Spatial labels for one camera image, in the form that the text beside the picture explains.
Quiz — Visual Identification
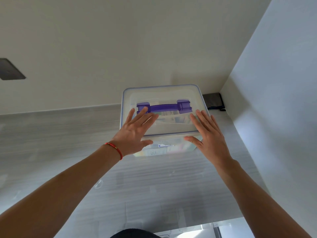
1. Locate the clear lid with purple handle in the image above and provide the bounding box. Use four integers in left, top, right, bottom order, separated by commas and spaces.
120, 84, 211, 139

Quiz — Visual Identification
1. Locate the clear plastic storage box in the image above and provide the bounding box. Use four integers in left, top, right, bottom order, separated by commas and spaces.
132, 133, 204, 158

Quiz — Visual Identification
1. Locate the dark grey pad with cable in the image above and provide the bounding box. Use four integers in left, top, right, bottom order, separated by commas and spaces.
202, 93, 227, 112

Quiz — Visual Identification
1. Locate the grey wall socket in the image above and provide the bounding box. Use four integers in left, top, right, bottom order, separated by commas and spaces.
0, 58, 26, 81

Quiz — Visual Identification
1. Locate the person's left forearm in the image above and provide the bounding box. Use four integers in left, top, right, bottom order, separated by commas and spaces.
0, 146, 122, 238

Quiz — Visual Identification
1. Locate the person's right hand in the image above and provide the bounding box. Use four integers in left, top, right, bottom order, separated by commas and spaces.
184, 109, 234, 167

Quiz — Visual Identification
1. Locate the person's right forearm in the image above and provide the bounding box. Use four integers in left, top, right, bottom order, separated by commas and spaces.
215, 158, 312, 238

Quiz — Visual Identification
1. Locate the person's dark clothing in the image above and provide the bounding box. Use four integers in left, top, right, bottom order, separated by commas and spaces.
110, 228, 161, 238

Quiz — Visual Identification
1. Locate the person's left hand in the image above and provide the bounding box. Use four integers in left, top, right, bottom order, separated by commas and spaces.
109, 107, 159, 157

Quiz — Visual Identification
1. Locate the white lower cabinet front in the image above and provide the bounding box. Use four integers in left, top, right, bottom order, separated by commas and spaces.
153, 217, 251, 238

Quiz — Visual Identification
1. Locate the red string bracelet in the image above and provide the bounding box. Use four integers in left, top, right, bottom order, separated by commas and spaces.
104, 142, 123, 161

